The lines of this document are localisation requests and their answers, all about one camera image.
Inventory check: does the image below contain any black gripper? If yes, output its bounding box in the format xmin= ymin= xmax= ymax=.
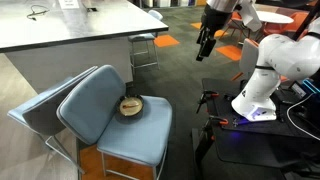
xmin=195 ymin=3 xmax=233 ymax=63

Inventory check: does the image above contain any orange marker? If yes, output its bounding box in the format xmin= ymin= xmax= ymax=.
xmin=122 ymin=103 xmax=140 ymax=110

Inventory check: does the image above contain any black bowl with beige inside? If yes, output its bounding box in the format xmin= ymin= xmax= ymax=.
xmin=115 ymin=94 xmax=145 ymax=118

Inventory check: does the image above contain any grey orange chair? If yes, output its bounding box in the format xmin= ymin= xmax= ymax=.
xmin=231 ymin=38 xmax=289 ymax=83

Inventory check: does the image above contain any black orange clamp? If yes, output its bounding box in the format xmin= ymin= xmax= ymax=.
xmin=195 ymin=89 xmax=220 ymax=114
xmin=199 ymin=114 xmax=230 ymax=141

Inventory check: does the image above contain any grey stool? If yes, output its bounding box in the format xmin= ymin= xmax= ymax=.
xmin=128 ymin=9 xmax=164 ymax=71

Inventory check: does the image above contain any round white table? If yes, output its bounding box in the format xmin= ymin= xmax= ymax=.
xmin=254 ymin=10 xmax=295 ymax=25

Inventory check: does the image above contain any black diagonal pole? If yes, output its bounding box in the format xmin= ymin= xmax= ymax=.
xmin=293 ymin=0 xmax=320 ymax=42

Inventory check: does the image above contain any black robot platform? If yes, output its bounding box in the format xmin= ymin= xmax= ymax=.
xmin=191 ymin=77 xmax=320 ymax=180

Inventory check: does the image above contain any black box with blue light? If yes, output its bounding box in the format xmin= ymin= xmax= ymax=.
xmin=301 ymin=78 xmax=320 ymax=97

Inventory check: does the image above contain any light blue padded chair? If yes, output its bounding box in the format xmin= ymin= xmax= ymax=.
xmin=55 ymin=64 xmax=174 ymax=180

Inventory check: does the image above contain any white counter table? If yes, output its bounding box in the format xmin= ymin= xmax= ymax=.
xmin=0 ymin=0 xmax=170 ymax=94

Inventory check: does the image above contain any white paper sheet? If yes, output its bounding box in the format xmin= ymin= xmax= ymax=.
xmin=58 ymin=0 xmax=81 ymax=10

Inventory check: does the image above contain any blue chair with grey back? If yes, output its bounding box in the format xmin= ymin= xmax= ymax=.
xmin=7 ymin=65 xmax=99 ymax=174

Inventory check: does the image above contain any white cable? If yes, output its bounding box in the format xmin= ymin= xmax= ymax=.
xmin=285 ymin=93 xmax=320 ymax=141

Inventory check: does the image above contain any thin black cable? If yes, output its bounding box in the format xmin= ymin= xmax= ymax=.
xmin=26 ymin=4 xmax=50 ymax=22

